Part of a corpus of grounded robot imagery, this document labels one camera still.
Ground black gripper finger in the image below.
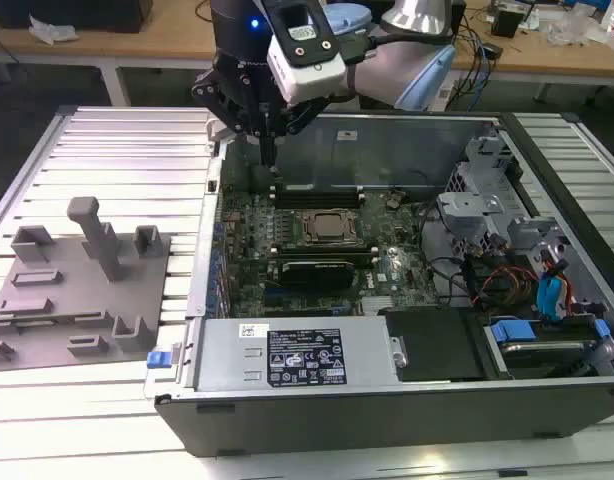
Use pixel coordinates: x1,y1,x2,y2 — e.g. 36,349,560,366
268,97,329,167
190,71,270,167

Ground black RAM slots block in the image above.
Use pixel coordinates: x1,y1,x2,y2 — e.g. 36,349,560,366
270,182,366,210
267,243,368,262

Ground wooden desk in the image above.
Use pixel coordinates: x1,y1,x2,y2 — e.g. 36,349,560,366
0,0,614,109

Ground CPU socket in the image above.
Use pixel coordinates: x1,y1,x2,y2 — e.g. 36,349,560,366
285,207,367,247

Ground green motherboard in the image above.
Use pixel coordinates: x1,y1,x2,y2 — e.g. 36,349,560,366
215,185,469,320

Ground black graphics card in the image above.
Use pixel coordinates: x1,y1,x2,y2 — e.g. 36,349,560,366
278,258,357,291

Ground white crumpled plastic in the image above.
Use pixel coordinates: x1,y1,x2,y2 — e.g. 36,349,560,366
28,13,77,47

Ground grey metal disk bay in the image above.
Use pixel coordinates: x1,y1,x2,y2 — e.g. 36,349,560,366
435,132,576,281

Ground grey parts rack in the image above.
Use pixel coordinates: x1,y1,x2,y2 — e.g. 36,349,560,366
0,196,173,374

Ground silver board heatsink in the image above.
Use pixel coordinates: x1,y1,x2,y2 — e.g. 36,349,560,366
359,296,404,317

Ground small black box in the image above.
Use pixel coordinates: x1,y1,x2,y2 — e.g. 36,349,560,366
490,8,534,39

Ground silver power supply unit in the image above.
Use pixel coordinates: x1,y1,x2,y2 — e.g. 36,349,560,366
192,315,406,394

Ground black plastic shroud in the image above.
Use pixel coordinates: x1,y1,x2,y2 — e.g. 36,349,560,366
379,305,488,384

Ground clear plastic bags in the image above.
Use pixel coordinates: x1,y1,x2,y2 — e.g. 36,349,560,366
546,7,614,51

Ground hard disk in blue carrier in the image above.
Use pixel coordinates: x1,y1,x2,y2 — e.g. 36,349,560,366
484,317,611,379

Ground black PC case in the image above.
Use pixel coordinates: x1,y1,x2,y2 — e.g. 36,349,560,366
154,110,614,459

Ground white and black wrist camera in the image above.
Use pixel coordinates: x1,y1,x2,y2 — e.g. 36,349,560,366
265,0,349,107

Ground black camera cable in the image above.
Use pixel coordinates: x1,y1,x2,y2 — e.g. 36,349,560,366
339,35,379,67

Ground black cable bundle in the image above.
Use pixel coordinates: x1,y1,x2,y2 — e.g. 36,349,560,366
454,14,511,112

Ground silver latch bracket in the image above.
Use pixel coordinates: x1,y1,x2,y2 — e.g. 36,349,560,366
169,342,188,376

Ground orange and red wires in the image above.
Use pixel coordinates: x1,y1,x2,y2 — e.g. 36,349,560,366
479,264,538,306

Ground blue flat wire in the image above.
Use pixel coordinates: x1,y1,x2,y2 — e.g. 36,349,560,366
535,252,571,317

